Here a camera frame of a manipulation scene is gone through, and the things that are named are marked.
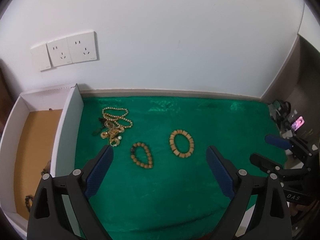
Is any round wooden bead bracelet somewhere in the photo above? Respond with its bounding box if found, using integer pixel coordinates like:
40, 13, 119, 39
129, 141, 154, 170

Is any pearl necklace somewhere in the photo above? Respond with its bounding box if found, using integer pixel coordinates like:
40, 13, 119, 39
101, 106, 134, 130

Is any gold jewelry cluster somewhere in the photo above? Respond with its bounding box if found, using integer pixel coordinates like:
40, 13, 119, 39
100, 121, 125, 147

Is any cluttered items pile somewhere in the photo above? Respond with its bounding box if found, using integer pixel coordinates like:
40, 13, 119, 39
268, 100, 305, 139

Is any green velvet cloth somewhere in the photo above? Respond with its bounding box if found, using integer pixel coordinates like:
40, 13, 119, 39
75, 97, 287, 239

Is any white cardboard box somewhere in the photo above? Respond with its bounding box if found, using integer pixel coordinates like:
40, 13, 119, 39
1, 84, 84, 239

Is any white wall socket left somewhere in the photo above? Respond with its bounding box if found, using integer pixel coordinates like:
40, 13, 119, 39
47, 38, 72, 67

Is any white wall socket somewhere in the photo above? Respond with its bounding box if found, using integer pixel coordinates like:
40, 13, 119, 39
67, 31, 98, 63
47, 38, 72, 67

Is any white wall socket right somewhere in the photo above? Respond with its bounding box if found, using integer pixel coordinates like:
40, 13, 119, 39
67, 31, 98, 63

